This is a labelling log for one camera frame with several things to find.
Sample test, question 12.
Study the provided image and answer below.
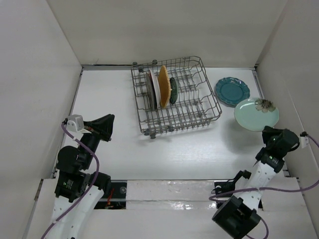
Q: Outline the light green flower plate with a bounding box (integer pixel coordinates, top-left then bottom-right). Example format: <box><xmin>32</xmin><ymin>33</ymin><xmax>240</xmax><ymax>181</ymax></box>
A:
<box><xmin>234</xmin><ymin>98</ymin><xmax>280</xmax><ymax>131</ymax></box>

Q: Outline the red and teal floral plate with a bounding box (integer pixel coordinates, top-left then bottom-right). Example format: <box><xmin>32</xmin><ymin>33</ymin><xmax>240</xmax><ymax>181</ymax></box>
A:
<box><xmin>149</xmin><ymin>70</ymin><xmax>160</xmax><ymax>108</ymax></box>

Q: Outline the small blue patterned plate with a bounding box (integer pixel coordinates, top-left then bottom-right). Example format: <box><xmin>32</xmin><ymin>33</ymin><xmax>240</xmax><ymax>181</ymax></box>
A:
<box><xmin>169</xmin><ymin>77</ymin><xmax>179</xmax><ymax>105</ymax></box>

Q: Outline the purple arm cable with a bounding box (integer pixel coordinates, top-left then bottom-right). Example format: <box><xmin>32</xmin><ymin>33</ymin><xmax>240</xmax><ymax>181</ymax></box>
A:
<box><xmin>208</xmin><ymin>134</ymin><xmax>319</xmax><ymax>239</ymax></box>
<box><xmin>39</xmin><ymin>123</ymin><xmax>101</xmax><ymax>239</ymax></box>

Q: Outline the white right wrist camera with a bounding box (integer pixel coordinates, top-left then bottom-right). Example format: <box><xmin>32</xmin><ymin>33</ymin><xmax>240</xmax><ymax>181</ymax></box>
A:
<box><xmin>300</xmin><ymin>131</ymin><xmax>310</xmax><ymax>148</ymax></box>

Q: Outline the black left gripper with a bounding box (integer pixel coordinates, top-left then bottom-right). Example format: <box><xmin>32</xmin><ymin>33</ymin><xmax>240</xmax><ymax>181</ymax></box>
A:
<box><xmin>79</xmin><ymin>113</ymin><xmax>115</xmax><ymax>168</ymax></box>

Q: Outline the woven bamboo tray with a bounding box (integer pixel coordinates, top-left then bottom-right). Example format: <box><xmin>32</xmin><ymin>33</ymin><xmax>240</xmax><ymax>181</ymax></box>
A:
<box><xmin>158</xmin><ymin>65</ymin><xmax>171</xmax><ymax>108</ymax></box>

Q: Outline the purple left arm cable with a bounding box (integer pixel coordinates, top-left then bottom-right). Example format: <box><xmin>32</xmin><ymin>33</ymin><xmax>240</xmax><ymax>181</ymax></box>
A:
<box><xmin>39</xmin><ymin>123</ymin><xmax>101</xmax><ymax>239</ymax></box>

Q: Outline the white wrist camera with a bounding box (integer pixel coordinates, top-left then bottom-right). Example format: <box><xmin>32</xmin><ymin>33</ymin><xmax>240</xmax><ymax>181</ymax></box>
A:
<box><xmin>64</xmin><ymin>115</ymin><xmax>84</xmax><ymax>132</ymax></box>
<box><xmin>300</xmin><ymin>131</ymin><xmax>310</xmax><ymax>148</ymax></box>

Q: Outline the dark teal scalloped plate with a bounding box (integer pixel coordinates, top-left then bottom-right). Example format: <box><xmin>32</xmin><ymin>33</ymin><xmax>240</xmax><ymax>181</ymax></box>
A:
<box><xmin>215</xmin><ymin>77</ymin><xmax>250</xmax><ymax>107</ymax></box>

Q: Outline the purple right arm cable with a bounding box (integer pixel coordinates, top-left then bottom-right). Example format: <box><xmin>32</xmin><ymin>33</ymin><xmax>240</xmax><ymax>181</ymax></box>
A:
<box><xmin>208</xmin><ymin>134</ymin><xmax>319</xmax><ymax>239</ymax></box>

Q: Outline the grey reindeer plate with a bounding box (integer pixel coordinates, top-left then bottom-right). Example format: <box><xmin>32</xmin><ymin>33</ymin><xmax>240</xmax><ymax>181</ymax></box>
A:
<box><xmin>145</xmin><ymin>73</ymin><xmax>156</xmax><ymax>111</ymax></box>

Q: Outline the grey wire dish rack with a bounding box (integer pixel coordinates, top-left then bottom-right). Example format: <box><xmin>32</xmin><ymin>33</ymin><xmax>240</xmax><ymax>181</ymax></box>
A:
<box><xmin>131</xmin><ymin>56</ymin><xmax>222</xmax><ymax>139</ymax></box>

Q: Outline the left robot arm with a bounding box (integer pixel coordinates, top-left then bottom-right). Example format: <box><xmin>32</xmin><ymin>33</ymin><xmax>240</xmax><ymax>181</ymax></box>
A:
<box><xmin>42</xmin><ymin>114</ymin><xmax>115</xmax><ymax>239</ymax></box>

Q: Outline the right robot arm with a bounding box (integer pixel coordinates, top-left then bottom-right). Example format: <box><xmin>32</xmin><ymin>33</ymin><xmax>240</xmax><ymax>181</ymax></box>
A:
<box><xmin>212</xmin><ymin>126</ymin><xmax>300</xmax><ymax>239</ymax></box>

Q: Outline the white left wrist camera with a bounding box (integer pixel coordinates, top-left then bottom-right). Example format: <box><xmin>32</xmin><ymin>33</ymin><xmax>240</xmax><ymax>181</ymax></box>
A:
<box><xmin>64</xmin><ymin>115</ymin><xmax>84</xmax><ymax>132</ymax></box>

